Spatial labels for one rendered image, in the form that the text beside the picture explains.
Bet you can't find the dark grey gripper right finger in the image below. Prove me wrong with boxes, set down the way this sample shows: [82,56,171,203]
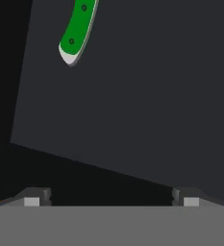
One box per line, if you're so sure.
[171,186,224,208]

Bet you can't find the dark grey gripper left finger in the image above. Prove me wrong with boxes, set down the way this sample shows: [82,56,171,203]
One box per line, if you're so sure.
[0,186,53,208]

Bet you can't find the green handled knife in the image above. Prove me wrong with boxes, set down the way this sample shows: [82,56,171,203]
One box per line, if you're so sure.
[58,0,100,68]

